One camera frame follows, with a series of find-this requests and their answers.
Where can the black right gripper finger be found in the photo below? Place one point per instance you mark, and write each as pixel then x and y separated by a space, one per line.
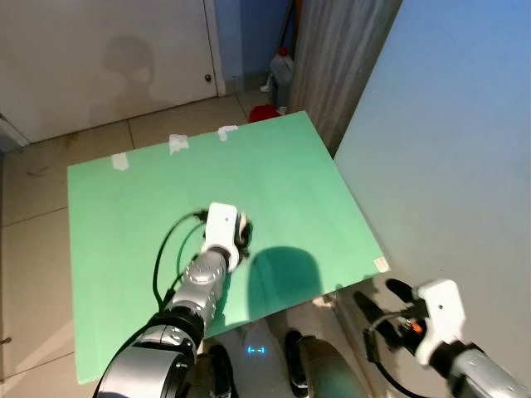
pixel 367 305
pixel 400 290

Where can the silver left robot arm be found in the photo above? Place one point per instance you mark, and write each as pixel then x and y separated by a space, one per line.
pixel 195 286

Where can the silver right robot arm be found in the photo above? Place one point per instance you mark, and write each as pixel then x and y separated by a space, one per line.
pixel 489 377

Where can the small white corner label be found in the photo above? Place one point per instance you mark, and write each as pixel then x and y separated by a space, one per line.
pixel 381 264

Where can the grey robot right leg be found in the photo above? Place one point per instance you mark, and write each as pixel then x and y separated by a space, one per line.
pixel 323 369

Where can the white tape piece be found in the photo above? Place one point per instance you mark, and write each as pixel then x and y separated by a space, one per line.
pixel 120 161
pixel 178 143
pixel 227 131

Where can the red dustpan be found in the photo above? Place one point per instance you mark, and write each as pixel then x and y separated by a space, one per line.
pixel 265 113

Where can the grey robot torso blue light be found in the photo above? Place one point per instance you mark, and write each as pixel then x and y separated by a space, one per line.
pixel 255 365

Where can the grey jug with red cap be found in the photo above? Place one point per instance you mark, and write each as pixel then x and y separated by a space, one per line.
pixel 280 76

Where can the grey striped curtain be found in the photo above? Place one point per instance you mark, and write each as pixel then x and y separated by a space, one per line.
pixel 344 58

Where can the white door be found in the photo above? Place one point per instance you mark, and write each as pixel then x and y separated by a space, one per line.
pixel 99 58

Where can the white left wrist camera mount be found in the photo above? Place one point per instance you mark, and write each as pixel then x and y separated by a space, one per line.
pixel 221 224

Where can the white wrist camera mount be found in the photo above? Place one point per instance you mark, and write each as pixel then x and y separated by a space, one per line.
pixel 440 307
pixel 221 224

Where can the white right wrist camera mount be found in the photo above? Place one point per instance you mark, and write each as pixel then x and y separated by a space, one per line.
pixel 440 307

